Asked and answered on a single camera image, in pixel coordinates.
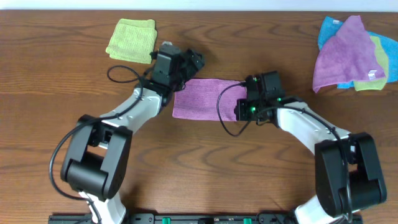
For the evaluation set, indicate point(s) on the green cloth in pile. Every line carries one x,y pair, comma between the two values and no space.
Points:
377,71

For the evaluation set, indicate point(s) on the purple cloth in pile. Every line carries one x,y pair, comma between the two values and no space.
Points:
346,57

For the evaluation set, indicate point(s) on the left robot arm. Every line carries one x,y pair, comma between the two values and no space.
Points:
96,160

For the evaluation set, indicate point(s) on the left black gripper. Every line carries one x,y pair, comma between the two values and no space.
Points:
193,68

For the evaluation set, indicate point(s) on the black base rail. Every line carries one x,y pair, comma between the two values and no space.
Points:
149,218

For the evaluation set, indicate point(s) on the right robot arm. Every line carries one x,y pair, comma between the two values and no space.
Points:
348,174

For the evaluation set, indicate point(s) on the folded green cloth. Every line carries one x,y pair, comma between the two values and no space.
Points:
133,41

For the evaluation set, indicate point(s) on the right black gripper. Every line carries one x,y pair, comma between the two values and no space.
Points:
239,110

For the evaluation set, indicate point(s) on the blue cloth in pile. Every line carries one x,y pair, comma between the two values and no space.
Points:
330,26

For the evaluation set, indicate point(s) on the purple microfiber cloth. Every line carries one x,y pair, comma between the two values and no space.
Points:
208,100

